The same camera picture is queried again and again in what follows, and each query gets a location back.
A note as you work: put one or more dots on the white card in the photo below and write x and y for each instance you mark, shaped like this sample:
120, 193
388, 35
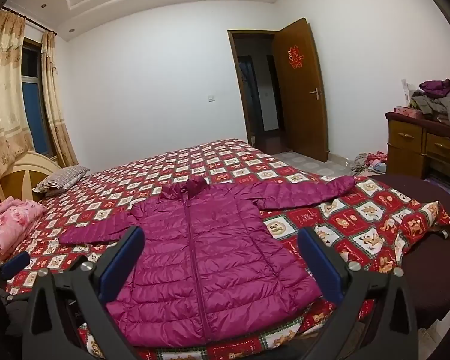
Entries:
405, 90

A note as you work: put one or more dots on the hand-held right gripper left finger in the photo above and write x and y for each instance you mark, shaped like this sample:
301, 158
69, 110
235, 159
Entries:
122, 258

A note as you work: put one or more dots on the window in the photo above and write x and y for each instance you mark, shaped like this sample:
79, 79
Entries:
33, 112

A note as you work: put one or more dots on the clothes pile on floor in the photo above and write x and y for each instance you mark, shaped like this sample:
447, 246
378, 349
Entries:
367, 160

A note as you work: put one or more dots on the narrow beige floral curtain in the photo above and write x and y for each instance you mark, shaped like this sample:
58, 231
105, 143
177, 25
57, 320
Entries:
56, 101

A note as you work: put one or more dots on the pink folded blanket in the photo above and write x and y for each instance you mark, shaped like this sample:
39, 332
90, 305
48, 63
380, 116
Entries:
11, 221

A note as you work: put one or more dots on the pink box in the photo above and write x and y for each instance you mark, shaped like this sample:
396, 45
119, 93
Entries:
407, 110

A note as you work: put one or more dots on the striped pillow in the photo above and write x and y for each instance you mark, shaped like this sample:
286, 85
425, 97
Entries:
60, 180

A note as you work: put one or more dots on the pile of grey clothes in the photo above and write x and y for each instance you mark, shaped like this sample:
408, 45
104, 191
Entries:
440, 107

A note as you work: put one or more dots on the red checkered printed bedspread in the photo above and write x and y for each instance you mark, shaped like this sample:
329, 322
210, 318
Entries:
228, 161

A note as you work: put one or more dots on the wooden desk with drawers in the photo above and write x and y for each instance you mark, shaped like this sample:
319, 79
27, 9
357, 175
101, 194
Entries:
405, 138

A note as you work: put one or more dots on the wooden bed headboard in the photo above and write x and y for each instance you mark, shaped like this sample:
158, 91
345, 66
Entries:
22, 172

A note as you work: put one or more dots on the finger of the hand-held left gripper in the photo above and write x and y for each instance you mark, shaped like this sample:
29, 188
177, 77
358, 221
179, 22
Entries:
15, 265

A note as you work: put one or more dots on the brown wooden door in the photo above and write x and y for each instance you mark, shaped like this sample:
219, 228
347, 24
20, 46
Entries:
300, 120

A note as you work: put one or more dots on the dark brown bed sheet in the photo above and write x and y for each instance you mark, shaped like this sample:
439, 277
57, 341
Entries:
435, 281

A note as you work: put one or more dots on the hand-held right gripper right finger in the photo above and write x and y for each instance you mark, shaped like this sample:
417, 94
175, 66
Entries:
318, 266

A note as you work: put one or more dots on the curtain rod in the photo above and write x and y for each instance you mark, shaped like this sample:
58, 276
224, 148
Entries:
33, 23

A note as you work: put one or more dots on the magenta puffer jacket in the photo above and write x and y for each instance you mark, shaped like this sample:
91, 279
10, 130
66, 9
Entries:
210, 251

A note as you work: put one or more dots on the purple garment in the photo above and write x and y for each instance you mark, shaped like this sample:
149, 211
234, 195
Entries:
438, 87

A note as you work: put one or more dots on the dark wooden door frame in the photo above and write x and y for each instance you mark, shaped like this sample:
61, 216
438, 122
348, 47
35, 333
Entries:
233, 82

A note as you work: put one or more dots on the wide beige floral curtain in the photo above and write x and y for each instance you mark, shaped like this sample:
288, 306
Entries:
3, 82

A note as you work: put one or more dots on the red paper door decoration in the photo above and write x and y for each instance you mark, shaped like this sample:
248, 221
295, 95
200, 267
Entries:
295, 56

